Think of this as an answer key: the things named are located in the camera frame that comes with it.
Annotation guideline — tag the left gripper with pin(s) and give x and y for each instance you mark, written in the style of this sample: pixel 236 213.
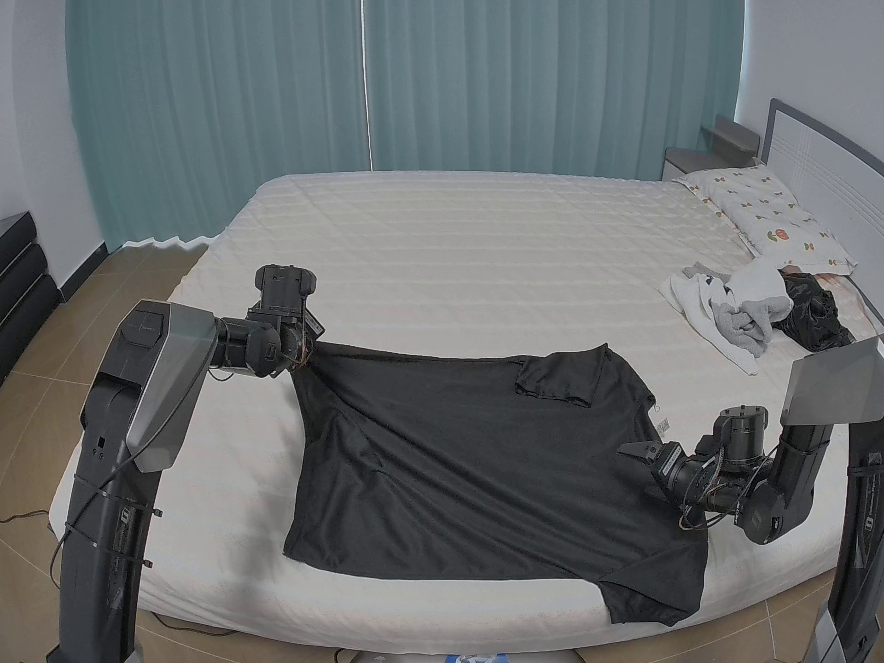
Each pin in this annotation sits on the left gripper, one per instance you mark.
pixel 304 342

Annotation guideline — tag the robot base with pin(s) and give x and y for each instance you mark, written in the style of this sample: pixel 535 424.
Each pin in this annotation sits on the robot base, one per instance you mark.
pixel 476 659

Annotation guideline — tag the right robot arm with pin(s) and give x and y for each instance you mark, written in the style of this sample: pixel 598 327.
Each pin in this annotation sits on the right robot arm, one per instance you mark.
pixel 794 467

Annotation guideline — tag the bed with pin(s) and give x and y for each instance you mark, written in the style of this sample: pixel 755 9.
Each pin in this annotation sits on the bed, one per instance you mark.
pixel 449 266

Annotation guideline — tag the black chest of drawers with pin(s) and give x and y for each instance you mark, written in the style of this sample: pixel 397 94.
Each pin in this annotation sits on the black chest of drawers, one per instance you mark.
pixel 24 280

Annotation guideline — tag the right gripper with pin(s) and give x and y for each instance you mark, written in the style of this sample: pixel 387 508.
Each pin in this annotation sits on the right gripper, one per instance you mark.
pixel 673 470

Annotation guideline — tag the black shiny garment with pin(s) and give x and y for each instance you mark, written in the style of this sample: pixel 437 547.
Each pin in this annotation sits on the black shiny garment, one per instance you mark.
pixel 815 311

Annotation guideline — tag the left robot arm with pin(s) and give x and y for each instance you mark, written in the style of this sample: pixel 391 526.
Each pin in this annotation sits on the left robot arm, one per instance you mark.
pixel 159 370

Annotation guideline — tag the black T-shirt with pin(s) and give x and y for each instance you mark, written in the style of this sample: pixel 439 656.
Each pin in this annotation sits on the black T-shirt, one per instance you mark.
pixel 483 474

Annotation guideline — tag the pile of clothes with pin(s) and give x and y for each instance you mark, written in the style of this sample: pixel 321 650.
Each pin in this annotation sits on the pile of clothes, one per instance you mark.
pixel 697 308

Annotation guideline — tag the grey bedside table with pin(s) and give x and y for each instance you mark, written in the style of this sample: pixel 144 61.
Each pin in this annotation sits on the grey bedside table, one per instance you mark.
pixel 697 159

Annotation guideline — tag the white printed pillow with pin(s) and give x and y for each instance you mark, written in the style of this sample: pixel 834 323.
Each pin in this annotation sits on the white printed pillow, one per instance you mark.
pixel 773 218

